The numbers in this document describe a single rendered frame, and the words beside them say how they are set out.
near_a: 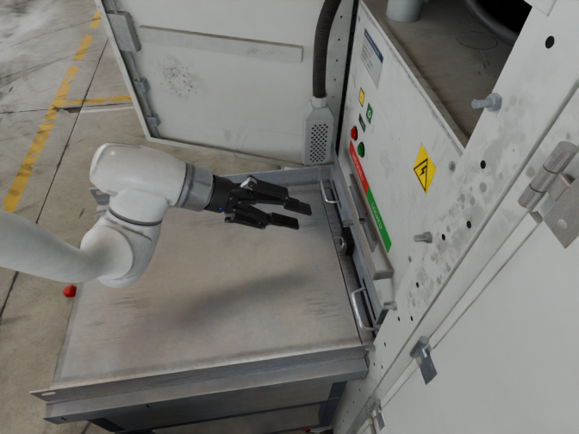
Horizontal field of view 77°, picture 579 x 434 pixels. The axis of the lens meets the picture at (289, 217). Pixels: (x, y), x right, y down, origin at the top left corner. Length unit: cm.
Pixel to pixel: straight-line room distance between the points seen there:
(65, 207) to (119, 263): 191
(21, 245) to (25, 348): 168
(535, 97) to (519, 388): 22
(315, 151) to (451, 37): 41
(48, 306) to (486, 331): 205
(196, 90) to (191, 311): 66
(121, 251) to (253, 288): 36
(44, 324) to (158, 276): 121
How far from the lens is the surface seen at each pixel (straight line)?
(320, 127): 92
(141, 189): 70
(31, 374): 208
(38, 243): 52
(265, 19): 103
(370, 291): 87
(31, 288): 232
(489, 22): 45
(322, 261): 99
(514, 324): 34
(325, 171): 115
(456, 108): 56
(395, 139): 67
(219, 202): 74
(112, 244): 72
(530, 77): 33
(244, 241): 103
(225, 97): 119
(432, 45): 71
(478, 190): 38
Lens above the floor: 167
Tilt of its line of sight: 50 degrees down
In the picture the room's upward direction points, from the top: straight up
